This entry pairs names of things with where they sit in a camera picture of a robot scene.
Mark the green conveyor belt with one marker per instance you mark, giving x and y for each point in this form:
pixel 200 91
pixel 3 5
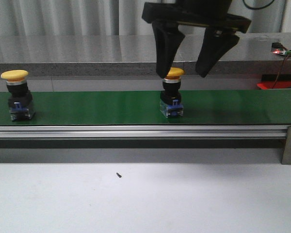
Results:
pixel 143 108

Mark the small sensor circuit board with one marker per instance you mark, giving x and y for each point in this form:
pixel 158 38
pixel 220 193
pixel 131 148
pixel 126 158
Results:
pixel 279 49

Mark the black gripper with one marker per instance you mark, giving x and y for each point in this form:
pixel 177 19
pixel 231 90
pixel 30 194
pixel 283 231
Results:
pixel 219 36

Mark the yellow mushroom push button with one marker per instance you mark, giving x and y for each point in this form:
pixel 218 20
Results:
pixel 170 98
pixel 20 102

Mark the aluminium conveyor frame rail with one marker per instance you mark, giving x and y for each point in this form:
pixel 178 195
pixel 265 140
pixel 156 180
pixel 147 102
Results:
pixel 143 131

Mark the red plastic tray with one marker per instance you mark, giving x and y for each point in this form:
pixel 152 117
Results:
pixel 272 85

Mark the grey stone counter slab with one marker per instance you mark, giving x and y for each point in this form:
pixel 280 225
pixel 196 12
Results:
pixel 128 55

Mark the white pleated curtain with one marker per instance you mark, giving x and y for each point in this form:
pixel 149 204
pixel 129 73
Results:
pixel 120 17

